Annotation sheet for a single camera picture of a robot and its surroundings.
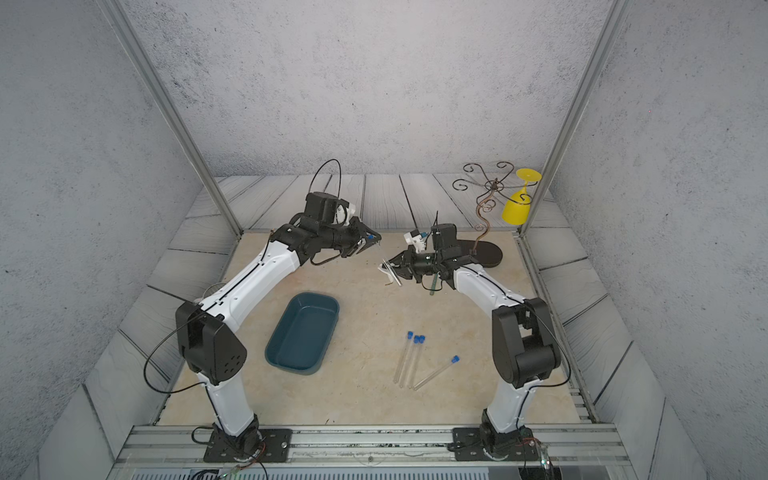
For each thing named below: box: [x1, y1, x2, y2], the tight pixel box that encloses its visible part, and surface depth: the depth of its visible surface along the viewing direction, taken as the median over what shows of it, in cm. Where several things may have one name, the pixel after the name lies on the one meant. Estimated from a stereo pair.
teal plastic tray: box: [265, 292, 340, 376], surface depth 92 cm
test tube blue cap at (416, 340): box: [408, 335, 420, 389], surface depth 89 cm
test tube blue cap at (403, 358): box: [393, 331, 414, 384], surface depth 89 cm
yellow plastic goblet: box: [502, 168, 542, 225], surface depth 97 cm
